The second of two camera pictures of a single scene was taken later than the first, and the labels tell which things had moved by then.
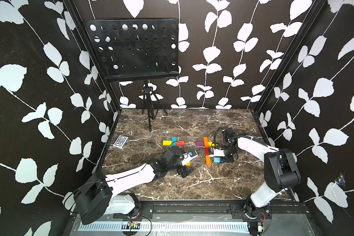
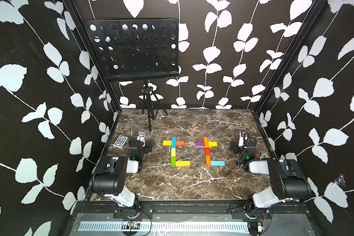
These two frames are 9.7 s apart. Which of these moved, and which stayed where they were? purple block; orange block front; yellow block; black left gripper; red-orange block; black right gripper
Moved: black left gripper; black right gripper
Stayed: red-orange block; yellow block; orange block front; purple block
